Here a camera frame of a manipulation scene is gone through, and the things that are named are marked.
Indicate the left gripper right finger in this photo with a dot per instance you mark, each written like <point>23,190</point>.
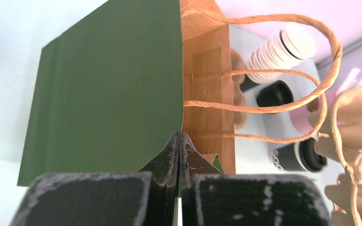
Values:
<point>211,198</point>

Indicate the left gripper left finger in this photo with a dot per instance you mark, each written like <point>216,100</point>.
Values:
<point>147,197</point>

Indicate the black cup lid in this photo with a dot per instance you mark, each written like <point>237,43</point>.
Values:
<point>310,160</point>

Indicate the green paper bag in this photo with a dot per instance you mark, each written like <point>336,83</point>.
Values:
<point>112,88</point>

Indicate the single brown pulp cup carrier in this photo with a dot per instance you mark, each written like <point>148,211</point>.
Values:
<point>340,139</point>

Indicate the black paper coffee cup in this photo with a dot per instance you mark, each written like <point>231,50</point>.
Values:
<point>285,159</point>

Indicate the pink straw holder cup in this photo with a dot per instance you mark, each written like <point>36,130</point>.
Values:
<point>300,116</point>

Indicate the stack of black lids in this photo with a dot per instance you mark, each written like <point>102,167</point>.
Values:
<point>276,94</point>

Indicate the brown pulp cup carrier stack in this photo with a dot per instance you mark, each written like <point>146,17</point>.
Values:
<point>238,64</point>

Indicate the stack of paper cups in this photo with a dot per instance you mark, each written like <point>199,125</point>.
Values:
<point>285,50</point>

